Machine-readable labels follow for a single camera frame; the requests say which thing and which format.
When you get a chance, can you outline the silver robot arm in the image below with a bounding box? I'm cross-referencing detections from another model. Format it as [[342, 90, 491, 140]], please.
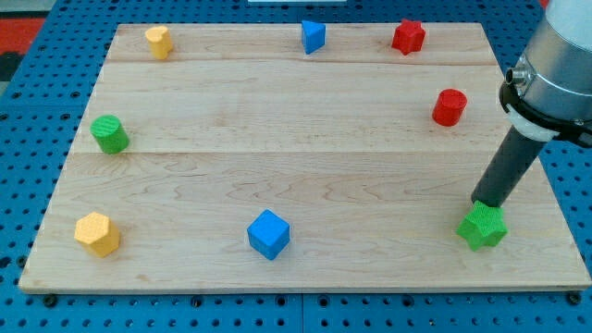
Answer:
[[499, 0, 591, 148]]

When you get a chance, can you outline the yellow hexagon block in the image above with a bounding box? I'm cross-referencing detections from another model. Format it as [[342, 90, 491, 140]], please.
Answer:
[[74, 212, 120, 258]]

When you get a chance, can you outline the green star block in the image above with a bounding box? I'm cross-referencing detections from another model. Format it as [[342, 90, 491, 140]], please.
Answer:
[[456, 201, 508, 251]]

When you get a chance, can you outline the blue cube block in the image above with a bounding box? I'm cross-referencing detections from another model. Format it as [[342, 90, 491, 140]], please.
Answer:
[[247, 209, 290, 261]]

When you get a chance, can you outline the red star block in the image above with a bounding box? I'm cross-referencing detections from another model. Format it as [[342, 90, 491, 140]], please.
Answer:
[[391, 18, 426, 56]]

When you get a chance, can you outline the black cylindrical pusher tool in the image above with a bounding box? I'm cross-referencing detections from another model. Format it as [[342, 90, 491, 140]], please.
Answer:
[[471, 127, 546, 207]]

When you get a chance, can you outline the blue triangle block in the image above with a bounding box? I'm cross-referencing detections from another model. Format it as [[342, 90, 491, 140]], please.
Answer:
[[301, 20, 327, 55]]

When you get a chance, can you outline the red cylinder block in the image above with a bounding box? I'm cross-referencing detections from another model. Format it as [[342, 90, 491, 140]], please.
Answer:
[[432, 89, 468, 127]]

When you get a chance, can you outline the green cylinder block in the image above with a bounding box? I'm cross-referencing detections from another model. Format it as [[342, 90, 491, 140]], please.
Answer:
[[90, 115, 130, 154]]

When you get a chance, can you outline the wooden board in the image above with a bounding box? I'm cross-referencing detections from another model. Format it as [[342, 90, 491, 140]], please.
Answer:
[[19, 23, 591, 294]]

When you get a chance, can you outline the yellow heart block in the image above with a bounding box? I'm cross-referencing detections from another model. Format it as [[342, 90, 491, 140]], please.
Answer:
[[144, 25, 173, 60]]

